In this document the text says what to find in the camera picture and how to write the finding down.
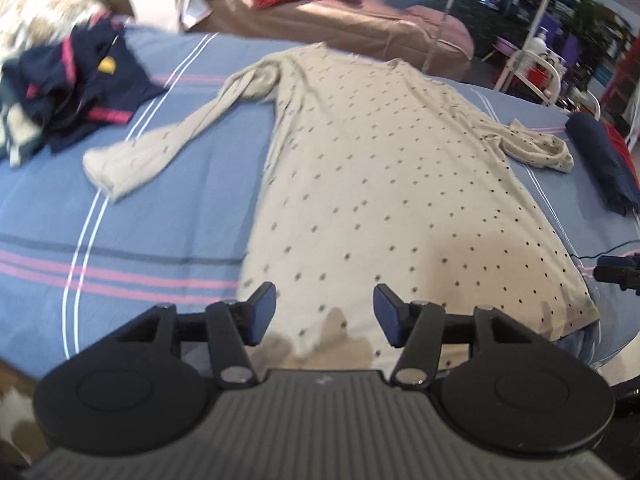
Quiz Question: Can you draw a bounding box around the black cable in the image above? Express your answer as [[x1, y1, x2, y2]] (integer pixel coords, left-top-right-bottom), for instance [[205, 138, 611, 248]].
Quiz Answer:
[[569, 237, 640, 264]]

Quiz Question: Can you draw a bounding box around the blue striped bed sheet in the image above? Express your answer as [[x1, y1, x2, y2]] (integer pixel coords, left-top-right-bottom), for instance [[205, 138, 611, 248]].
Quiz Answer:
[[1, 26, 639, 378]]

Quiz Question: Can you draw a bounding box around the floral beige quilt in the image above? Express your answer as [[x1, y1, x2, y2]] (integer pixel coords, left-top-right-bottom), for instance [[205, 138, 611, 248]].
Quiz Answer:
[[1, 0, 106, 58]]

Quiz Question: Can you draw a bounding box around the dark navy folded towel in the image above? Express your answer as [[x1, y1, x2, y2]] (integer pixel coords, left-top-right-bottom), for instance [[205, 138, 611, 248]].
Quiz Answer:
[[565, 113, 639, 216]]

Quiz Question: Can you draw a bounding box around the white floor lamp stand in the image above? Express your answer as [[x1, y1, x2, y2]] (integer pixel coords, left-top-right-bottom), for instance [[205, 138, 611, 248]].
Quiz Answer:
[[427, 0, 549, 61]]

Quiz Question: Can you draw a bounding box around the white metal trolley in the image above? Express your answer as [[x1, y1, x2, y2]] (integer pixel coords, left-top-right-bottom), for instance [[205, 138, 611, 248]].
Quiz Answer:
[[494, 49, 602, 120]]

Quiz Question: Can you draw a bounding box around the beige polka dot shirt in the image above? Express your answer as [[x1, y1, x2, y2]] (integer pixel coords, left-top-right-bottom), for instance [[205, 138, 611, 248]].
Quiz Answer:
[[84, 44, 599, 370]]

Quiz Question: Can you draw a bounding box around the navy pink clothes pile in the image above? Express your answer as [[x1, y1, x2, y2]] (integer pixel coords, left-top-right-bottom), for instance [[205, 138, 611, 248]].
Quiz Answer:
[[1, 14, 165, 167]]

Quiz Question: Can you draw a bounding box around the white lotion pump bottle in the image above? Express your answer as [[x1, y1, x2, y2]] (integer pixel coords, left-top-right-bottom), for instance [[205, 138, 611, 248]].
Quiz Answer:
[[527, 27, 548, 56]]

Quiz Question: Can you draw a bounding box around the brown covered massage bed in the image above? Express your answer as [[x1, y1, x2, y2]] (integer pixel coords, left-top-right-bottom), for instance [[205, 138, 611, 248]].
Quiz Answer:
[[194, 0, 474, 80]]

